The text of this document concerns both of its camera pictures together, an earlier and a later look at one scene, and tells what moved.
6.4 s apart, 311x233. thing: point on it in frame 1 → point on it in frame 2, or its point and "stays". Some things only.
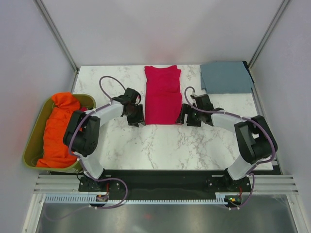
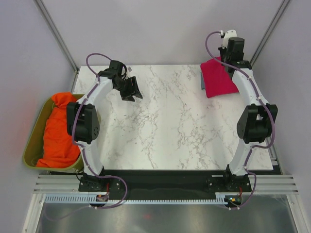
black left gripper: (139, 119) → (132, 90)
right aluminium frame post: (285, 3) stays
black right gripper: (185, 109) → (222, 50)
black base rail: (146, 185) stays
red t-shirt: (163, 96) → (217, 81)
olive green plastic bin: (34, 148) stays
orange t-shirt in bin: (56, 153) stays
